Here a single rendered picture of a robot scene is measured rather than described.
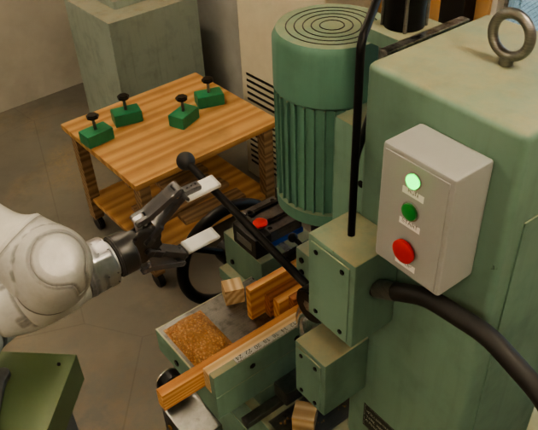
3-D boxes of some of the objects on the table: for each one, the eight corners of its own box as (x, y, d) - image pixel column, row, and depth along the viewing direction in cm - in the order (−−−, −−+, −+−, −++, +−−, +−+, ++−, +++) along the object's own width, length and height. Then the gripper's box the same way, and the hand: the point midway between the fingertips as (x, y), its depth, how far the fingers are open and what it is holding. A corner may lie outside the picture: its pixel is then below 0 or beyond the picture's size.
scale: (430, 237, 140) (430, 237, 139) (435, 241, 139) (435, 241, 139) (232, 358, 116) (232, 358, 116) (236, 363, 116) (236, 363, 116)
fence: (442, 247, 145) (446, 227, 142) (448, 251, 144) (452, 231, 141) (211, 393, 118) (208, 373, 114) (216, 399, 117) (213, 380, 113)
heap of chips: (200, 310, 133) (199, 299, 132) (236, 347, 125) (236, 337, 124) (163, 330, 129) (160, 321, 128) (198, 371, 122) (197, 361, 120)
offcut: (245, 301, 135) (243, 287, 132) (225, 305, 134) (225, 292, 132) (241, 290, 137) (239, 276, 135) (222, 294, 137) (220, 281, 134)
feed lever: (361, 334, 103) (192, 169, 129) (367, 310, 99) (191, 143, 124) (337, 350, 101) (170, 178, 127) (342, 325, 97) (168, 153, 122)
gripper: (128, 316, 121) (226, 264, 131) (114, 222, 103) (229, 169, 113) (108, 288, 125) (205, 239, 135) (91, 193, 107) (204, 144, 117)
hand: (211, 210), depth 124 cm, fingers open, 13 cm apart
